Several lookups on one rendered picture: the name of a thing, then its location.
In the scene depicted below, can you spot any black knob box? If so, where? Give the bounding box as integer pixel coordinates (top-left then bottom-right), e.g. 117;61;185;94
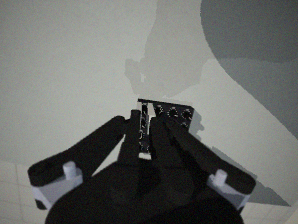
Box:
137;98;194;155

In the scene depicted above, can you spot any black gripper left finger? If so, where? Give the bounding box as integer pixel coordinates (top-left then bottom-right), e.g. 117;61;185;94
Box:
27;102;142;211

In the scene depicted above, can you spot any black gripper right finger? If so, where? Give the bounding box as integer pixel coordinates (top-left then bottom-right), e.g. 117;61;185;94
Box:
146;103;256;214

